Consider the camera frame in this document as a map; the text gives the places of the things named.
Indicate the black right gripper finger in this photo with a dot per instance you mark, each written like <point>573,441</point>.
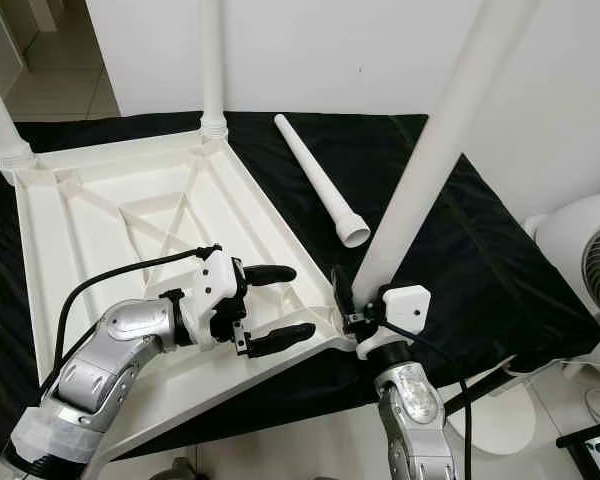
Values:
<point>340,290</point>

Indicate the white plastic table leg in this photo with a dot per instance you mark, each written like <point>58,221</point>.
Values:
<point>5,130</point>
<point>450,130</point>
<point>315,170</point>
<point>213,60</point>

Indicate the white plastic children table top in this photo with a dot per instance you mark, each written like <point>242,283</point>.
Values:
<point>80,240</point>

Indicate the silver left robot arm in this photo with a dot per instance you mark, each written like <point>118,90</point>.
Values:
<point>130,350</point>

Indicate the black metal worktable leg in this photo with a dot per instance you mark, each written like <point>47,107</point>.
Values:
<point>480,390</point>

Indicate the black tablecloth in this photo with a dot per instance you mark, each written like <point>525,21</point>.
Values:
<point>490,260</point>

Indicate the grey left robot foot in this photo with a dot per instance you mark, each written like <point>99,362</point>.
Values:
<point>175,471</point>

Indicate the white fan head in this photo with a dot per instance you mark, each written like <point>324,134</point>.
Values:
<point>565,240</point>

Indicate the black floor object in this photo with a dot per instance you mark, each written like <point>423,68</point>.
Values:
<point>590,450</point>

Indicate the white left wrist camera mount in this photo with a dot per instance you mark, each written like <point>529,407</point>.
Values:
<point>220,280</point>

